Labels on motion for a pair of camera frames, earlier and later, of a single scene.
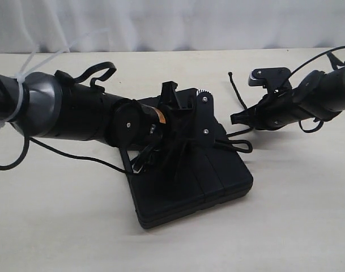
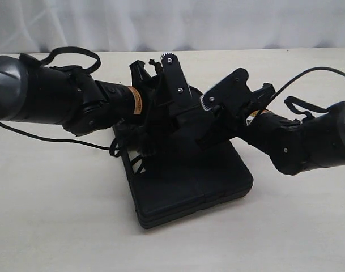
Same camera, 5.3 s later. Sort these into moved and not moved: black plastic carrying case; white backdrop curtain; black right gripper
Moved: black right gripper
Not moved: white backdrop curtain; black plastic carrying case
